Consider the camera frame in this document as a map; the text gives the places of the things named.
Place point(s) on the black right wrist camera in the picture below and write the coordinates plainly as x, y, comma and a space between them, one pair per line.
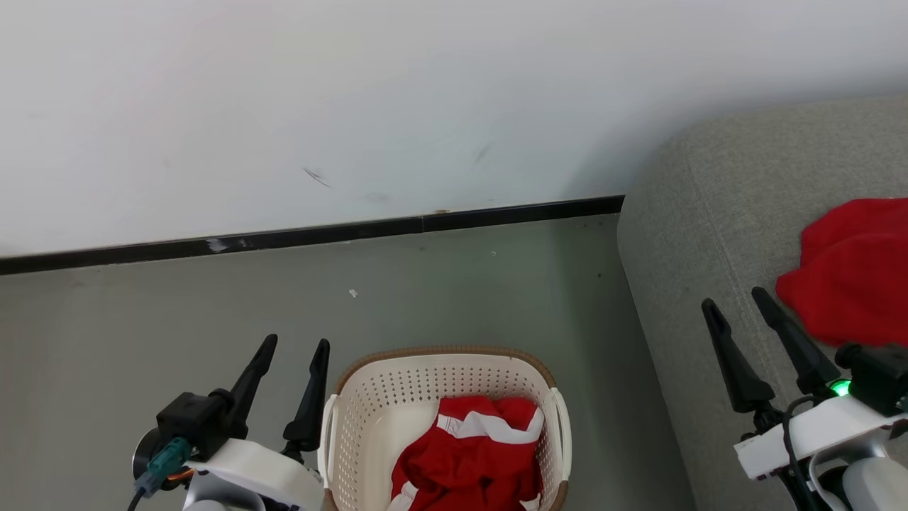
879, 376

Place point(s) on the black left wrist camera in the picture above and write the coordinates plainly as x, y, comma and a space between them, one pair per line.
195, 422

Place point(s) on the grey fabric sofa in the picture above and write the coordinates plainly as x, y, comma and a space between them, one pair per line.
709, 213

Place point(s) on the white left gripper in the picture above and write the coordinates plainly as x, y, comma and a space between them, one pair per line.
277, 475

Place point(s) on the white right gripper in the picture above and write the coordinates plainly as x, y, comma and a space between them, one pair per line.
816, 433

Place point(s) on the red garment with white trim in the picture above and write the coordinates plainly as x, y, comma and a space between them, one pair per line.
468, 465

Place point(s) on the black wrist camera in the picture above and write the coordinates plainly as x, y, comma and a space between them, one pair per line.
879, 376
195, 422

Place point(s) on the black baseboard strip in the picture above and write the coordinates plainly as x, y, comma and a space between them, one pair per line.
319, 233

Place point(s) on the plain red garment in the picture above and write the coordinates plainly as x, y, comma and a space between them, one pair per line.
858, 277

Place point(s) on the cream perforated laundry basket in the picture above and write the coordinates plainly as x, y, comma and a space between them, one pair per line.
397, 397

